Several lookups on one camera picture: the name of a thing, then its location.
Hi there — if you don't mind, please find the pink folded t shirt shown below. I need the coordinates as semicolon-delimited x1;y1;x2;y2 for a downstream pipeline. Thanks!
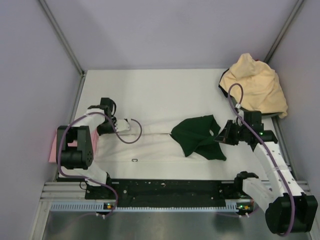
48;130;99;163

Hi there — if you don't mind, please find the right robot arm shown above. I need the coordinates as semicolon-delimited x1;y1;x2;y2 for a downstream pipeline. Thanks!
214;110;318;236

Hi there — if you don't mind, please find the left corner aluminium post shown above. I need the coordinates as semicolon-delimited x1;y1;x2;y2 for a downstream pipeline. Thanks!
37;0;85;77

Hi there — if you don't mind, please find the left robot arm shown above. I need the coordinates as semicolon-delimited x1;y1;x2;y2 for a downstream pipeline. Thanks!
56;97;117;199

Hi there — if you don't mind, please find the beige t shirt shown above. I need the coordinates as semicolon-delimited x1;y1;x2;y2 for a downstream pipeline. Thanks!
219;53;288;119

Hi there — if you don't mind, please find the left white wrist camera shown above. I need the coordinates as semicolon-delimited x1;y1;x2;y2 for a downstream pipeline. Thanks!
115;118;132;133

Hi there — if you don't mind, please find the corner aluminium post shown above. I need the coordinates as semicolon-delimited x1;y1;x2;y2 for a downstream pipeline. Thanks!
264;0;307;64
37;0;85;77

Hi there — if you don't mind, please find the white and green t shirt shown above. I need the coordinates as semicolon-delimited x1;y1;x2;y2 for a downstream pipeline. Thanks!
94;115;227;163

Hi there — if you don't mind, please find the right corner aluminium post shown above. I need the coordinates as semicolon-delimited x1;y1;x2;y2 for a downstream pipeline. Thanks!
264;0;307;64

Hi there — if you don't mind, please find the grey slotted cable duct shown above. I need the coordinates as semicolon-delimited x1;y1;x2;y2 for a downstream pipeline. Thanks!
50;201;254;214

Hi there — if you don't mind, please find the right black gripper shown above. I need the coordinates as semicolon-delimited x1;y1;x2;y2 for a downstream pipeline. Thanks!
214;119;249;146

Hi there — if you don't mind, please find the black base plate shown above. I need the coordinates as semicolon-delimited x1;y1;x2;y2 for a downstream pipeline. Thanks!
84;177;265;208

